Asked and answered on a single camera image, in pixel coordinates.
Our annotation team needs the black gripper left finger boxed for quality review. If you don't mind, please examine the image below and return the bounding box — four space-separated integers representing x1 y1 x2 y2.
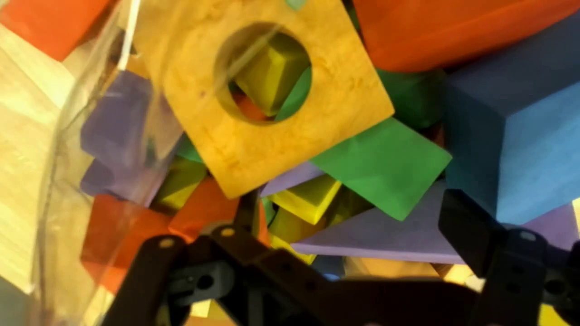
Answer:
102 187 316 326

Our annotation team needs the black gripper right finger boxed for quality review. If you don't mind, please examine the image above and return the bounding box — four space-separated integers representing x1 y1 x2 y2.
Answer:
439 189 580 326

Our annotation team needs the triangular green foam block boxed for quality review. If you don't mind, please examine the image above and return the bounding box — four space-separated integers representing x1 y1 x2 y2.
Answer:
311 117 454 224

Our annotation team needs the yellow foam block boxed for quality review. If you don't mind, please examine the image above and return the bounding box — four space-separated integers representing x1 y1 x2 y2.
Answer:
233 33 311 117
153 158 211 213
271 175 343 227

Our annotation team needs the purple triangular foam block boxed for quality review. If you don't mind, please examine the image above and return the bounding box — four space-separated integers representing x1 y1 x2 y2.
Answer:
291 180 580 267

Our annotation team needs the clear bag with blue rim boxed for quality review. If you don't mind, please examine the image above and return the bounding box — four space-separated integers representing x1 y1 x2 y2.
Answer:
30 0 189 326

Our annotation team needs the large blue foam block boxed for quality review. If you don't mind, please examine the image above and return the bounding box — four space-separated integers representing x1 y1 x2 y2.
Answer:
443 12 580 227

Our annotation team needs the yellow square block with hole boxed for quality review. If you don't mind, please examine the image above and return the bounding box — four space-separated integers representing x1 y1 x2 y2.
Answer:
135 0 396 202

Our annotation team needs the large red foam block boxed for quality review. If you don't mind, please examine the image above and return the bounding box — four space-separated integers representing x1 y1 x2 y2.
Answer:
352 0 580 75

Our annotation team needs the long red foam block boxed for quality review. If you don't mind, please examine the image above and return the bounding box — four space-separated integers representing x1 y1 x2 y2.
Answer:
0 0 117 62

